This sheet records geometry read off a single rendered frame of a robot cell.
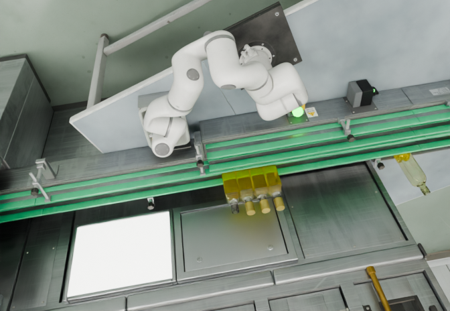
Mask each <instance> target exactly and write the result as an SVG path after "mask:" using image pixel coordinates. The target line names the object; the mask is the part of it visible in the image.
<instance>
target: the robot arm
mask: <svg viewBox="0 0 450 311"><path fill-rule="evenodd" d="M244 49H246V50H245V51H241V54H242V55H241V56H240V59H239V57H238V52H237V49H236V42H235V39H234V36H233V35H232V34H231V33H230V32H228V31H224V30H218V31H215V32H212V33H210V34H208V35H206V36H204V37H202V38H200V39H198V40H196V41H194V42H192V43H190V44H188V45H186V46H184V47H183V48H182V49H180V50H179V51H177V52H176V53H175V54H174V55H173V58H172V60H171V63H172V68H173V84H172V85H171V89H170V91H169V94H168V95H164V96H162V97H159V98H157V99H155V100H153V101H152V102H151V103H150V104H149V106H148V108H147V111H146V113H145V117H144V120H143V127H144V129H145V130H146V131H148V132H151V134H149V137H152V138H153V139H152V151H153V153H154V154H155V155H156V156H158V157H161V158H164V157H167V156H169V155H170V154H171V153H172V152H173V149H174V147H175V145H176V143H177V142H178V140H179V139H180V137H181V136H182V135H183V134H184V133H185V131H186V127H187V123H186V120H185V119H183V118H181V116H184V115H187V114H189V113H190V112H191V111H192V109H193V107H194V105H195V103H196V101H197V99H198V97H199V96H200V94H201V92H202V90H203V87H204V75H203V71H202V63H201V61H204V60H207V59H208V64H209V68H210V74H211V77H212V80H213V81H214V83H215V84H216V85H217V86H218V87H220V88H222V89H226V90H231V89H237V88H244V89H245V90H246V91H247V93H248V94H249V95H250V96H251V98H252V99H253V100H254V101H255V102H256V110H257V112H258V115H259V116H260V117H261V118H262V119H264V120H265V121H271V120H274V119H277V118H279V117H281V116H283V115H285V114H287V113H289V112H291V111H293V110H295V109H297V108H299V107H301V106H303V105H304V104H305V103H306V102H307V101H308V92H307V89H306V88H305V85H304V83H303V81H302V80H301V77H300V75H299V73H298V71H297V70H296V68H295V67H294V66H293V65H292V64H291V63H288V62H284V63H281V64H279V65H277V66H275V67H272V66H271V61H272V56H271V53H270V51H269V50H268V49H267V48H265V47H263V46H253V47H250V46H248V44H246V45H245V46H244Z"/></svg>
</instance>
